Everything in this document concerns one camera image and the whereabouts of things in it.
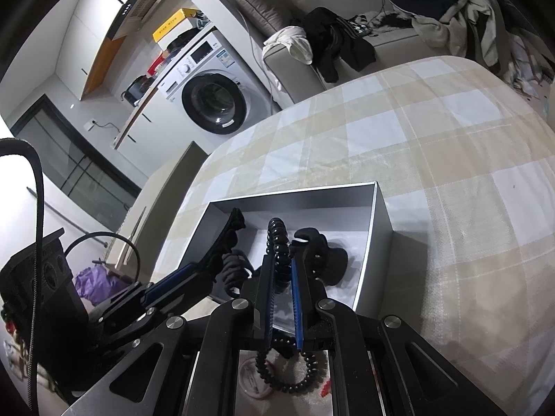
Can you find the dark glass door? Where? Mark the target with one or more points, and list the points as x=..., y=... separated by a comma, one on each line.
x=75, y=166

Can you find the checkered beige tablecloth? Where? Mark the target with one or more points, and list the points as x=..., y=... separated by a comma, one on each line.
x=466, y=168

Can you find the grey sofa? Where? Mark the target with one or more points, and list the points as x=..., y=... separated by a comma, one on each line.
x=376, y=52

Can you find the black cooking pot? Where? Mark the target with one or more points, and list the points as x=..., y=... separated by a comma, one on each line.
x=137, y=89

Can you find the red clear hair clip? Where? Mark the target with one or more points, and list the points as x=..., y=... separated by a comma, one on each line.
x=326, y=389

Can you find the white washing machine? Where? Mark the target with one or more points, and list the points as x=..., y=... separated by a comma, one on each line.
x=215, y=93

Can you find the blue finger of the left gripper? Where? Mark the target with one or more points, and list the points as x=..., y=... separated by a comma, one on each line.
x=140, y=307
x=229, y=229

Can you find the grey striped cushion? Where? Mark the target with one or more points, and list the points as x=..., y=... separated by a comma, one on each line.
x=268, y=16

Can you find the purple bag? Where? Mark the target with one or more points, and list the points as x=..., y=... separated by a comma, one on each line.
x=96, y=284

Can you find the white garment on armrest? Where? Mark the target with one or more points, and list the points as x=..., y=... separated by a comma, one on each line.
x=294, y=39

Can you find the yellow cardboard box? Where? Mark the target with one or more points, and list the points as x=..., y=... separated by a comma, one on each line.
x=177, y=17

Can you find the range hood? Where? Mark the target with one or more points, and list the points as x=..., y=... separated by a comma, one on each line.
x=132, y=15

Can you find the beige cardboard box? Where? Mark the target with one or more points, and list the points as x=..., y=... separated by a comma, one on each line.
x=148, y=220

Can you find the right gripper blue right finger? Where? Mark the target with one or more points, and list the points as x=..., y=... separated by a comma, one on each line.
x=353, y=342

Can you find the grey open box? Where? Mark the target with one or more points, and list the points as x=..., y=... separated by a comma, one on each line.
x=352, y=217

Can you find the black jacket on sofa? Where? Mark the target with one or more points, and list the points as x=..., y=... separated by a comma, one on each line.
x=331, y=37

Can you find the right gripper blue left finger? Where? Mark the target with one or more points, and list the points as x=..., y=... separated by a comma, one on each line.
x=241, y=324

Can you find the dark clothes pile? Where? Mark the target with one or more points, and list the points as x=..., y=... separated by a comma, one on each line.
x=473, y=29

